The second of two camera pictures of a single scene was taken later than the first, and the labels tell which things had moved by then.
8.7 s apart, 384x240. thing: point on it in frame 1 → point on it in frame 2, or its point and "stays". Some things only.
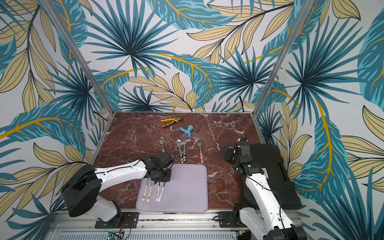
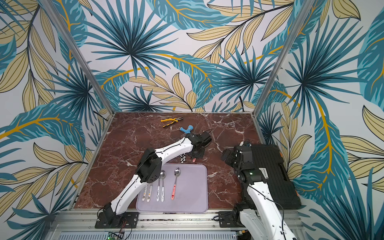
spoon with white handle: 161,192 stays
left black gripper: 168,178 → 200,156
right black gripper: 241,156 stays
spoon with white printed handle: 149,196 stays
